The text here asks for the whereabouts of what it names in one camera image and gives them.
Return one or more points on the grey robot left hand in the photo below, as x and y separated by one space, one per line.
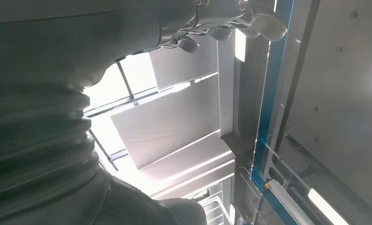
65 40

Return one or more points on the white roller blind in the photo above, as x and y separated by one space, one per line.
183 62
167 124

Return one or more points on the rectangular ceiling light panel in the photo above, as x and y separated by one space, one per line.
327 206
240 45

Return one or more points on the small yellow fitting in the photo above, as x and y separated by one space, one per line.
267 185

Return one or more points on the blue metal frame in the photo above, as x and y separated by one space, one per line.
273 77

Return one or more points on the black metal post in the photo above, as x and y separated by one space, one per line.
301 56

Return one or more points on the white aluminium rail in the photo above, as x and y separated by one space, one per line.
290 202

